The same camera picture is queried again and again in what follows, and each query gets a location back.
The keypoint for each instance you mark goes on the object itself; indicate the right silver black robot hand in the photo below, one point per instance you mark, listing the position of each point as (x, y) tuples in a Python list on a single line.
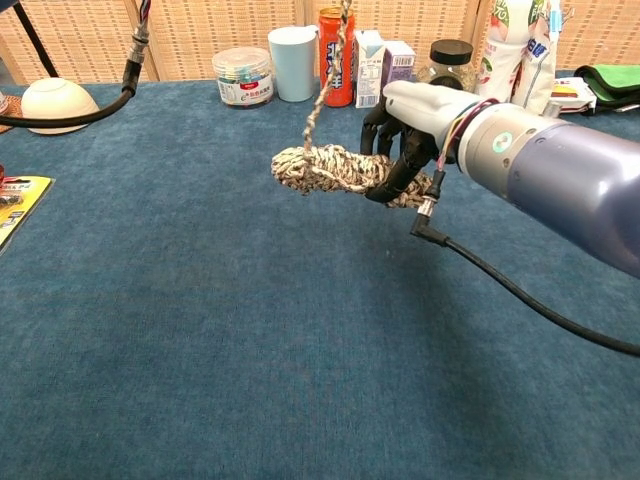
[(425, 107)]

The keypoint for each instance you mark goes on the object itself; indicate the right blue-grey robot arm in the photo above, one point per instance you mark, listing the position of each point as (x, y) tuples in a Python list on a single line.
[(575, 180)]

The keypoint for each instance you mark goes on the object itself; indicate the yellow package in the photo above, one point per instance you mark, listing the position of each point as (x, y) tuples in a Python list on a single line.
[(22, 205)]

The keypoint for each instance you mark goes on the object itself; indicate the purple milk carton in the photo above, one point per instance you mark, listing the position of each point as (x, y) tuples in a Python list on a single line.
[(398, 62)]

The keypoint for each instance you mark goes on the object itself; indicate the glass jar with black lid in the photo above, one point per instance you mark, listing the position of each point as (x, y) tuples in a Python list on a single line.
[(450, 52)]

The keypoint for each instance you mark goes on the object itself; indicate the white blue milk carton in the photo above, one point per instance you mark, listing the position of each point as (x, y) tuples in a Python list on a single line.
[(367, 75)]

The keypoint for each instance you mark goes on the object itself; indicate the orange soda can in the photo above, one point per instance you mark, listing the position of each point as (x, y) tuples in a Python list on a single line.
[(347, 75)]

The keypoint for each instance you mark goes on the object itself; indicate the white-label bottle with yellow cap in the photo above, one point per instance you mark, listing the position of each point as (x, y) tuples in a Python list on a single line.
[(505, 50)]

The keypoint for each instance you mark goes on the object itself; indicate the white snack bag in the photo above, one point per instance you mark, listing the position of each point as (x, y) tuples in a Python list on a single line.
[(540, 75)]

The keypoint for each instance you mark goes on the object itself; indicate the light blue plastic cup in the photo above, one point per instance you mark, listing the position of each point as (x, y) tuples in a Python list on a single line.
[(294, 65)]

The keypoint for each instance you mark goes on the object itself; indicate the small white snack packet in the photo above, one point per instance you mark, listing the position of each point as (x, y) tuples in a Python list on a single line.
[(575, 95)]

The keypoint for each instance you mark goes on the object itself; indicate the blue bag clip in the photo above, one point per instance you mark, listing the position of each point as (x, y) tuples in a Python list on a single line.
[(556, 20)]

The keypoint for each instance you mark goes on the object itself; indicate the clear jar of coloured clips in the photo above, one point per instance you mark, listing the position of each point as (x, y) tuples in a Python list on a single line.
[(243, 75)]

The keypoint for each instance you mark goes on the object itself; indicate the folded green cloth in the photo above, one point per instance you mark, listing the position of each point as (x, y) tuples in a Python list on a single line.
[(612, 80)]

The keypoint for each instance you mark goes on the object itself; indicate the bamboo folding screen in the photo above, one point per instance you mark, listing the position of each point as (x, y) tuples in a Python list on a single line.
[(210, 25)]

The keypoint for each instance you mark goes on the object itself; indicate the blue table cloth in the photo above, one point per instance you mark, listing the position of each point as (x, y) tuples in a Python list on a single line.
[(200, 360)]

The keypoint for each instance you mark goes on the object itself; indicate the cream upturned bowl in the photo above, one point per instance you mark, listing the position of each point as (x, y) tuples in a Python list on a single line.
[(57, 100)]

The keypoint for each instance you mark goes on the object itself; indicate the black tripod stand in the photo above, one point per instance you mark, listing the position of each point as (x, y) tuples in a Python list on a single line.
[(35, 40)]

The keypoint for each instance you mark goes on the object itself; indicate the round woven coaster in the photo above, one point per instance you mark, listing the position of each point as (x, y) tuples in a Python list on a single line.
[(7, 107)]

